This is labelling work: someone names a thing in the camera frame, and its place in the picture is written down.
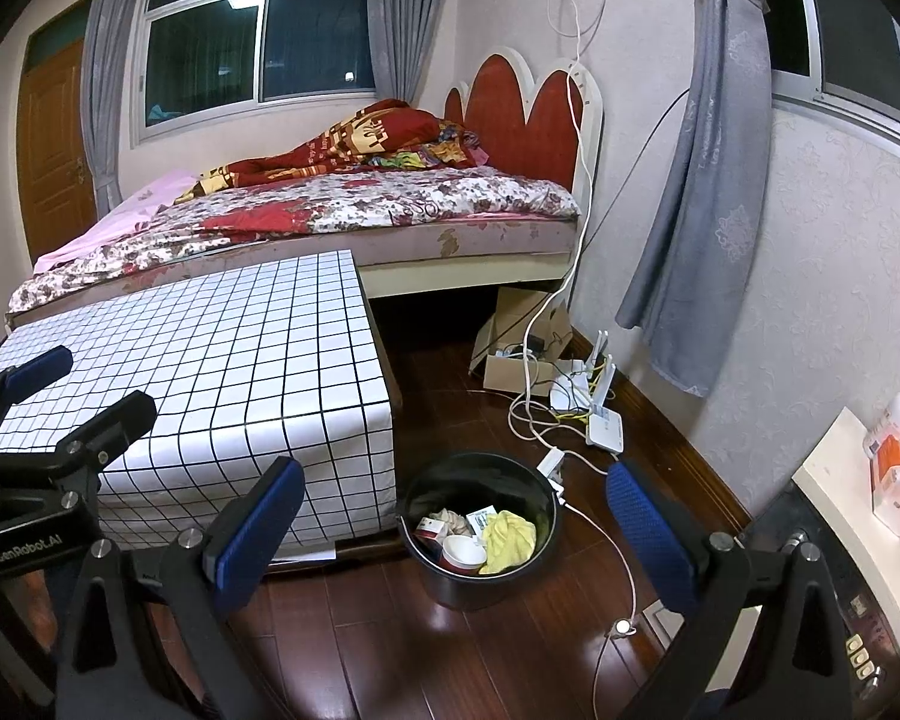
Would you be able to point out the white carton red label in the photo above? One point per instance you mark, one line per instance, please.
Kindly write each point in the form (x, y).
(429, 534)

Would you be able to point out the pink sheet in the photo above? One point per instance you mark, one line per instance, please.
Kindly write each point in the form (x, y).
(120, 221)

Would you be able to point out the white router with antennas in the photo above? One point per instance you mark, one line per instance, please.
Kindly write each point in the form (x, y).
(581, 386)

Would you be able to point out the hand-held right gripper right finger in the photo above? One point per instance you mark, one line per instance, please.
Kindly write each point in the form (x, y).
(645, 532)

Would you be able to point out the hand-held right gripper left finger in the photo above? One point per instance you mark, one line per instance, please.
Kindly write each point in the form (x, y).
(259, 521)

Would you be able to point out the small round white light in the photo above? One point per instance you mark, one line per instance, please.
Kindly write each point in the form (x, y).
(624, 628)

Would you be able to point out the red white headboard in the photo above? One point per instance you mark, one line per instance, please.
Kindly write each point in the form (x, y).
(529, 112)

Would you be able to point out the orange box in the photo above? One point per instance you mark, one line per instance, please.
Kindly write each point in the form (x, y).
(896, 461)

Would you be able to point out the beige paper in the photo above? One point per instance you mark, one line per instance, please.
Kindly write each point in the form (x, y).
(451, 521)

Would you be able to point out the large sliding window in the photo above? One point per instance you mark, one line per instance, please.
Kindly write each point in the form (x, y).
(255, 30)

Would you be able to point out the bed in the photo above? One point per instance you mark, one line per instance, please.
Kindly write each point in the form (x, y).
(457, 247)

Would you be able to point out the floor socket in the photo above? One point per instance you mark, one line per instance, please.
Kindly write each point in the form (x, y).
(661, 621)

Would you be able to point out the green white carton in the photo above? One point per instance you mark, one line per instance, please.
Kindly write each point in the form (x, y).
(481, 520)

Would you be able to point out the wooden door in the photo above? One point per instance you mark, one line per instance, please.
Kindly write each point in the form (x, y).
(56, 142)

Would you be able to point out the white checkered tablecloth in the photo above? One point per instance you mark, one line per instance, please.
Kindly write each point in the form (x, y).
(232, 360)

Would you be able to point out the floral bedsheet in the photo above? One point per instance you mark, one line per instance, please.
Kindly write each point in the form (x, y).
(345, 206)

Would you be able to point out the white pump bottle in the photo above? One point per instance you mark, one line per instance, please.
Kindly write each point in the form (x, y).
(896, 412)

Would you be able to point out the black bin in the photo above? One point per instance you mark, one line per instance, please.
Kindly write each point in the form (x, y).
(480, 592)

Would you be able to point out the red paper cup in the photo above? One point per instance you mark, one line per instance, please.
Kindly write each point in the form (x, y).
(463, 555)

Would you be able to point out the tied grey curtain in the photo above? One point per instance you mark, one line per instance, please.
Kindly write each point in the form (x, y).
(709, 202)

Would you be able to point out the colourful printed pillow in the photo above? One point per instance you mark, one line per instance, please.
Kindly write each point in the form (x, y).
(439, 146)

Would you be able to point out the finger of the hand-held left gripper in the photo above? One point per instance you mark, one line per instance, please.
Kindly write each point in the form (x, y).
(116, 424)
(41, 371)

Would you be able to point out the flat white router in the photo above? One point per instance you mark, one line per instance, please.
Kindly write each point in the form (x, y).
(604, 431)

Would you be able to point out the side window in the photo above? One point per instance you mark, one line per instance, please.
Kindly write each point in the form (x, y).
(847, 22)

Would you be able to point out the cardboard box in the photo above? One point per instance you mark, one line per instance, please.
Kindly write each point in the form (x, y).
(521, 315)

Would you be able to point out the yellow cloth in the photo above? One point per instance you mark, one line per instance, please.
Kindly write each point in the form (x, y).
(510, 540)

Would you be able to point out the red printed blanket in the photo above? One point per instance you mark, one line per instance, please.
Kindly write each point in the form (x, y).
(322, 142)

